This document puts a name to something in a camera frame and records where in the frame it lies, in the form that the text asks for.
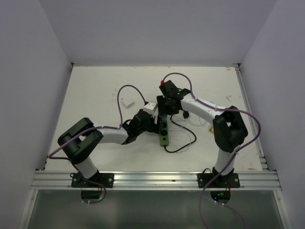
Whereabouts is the green power strip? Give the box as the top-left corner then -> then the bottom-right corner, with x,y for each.
158,115 -> 169,147

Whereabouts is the black power cord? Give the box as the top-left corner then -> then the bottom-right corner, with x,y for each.
164,109 -> 197,153

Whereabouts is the aluminium rail frame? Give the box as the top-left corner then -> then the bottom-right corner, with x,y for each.
30,62 -> 279,191

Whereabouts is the yellow usb charger plug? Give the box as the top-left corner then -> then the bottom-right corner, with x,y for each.
209,126 -> 214,133

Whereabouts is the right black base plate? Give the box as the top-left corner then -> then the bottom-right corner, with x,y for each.
197,168 -> 241,188

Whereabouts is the white charger plug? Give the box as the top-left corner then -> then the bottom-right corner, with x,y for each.
121,98 -> 134,109

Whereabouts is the teal usb cable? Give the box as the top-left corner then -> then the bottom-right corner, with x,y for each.
189,101 -> 222,128

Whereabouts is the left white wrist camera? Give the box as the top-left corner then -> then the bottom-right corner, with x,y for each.
143,102 -> 158,116

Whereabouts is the light blue usb cable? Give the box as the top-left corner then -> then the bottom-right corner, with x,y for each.
169,116 -> 195,153

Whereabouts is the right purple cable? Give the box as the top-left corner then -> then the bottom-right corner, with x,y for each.
162,73 -> 262,229

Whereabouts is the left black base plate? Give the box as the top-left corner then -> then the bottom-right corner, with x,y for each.
70,172 -> 114,188

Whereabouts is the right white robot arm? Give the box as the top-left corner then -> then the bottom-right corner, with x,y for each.
157,81 -> 248,187

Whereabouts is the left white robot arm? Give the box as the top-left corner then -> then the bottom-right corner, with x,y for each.
57,109 -> 160,187

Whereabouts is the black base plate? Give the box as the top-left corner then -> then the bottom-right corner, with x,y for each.
197,168 -> 241,188
70,172 -> 114,188

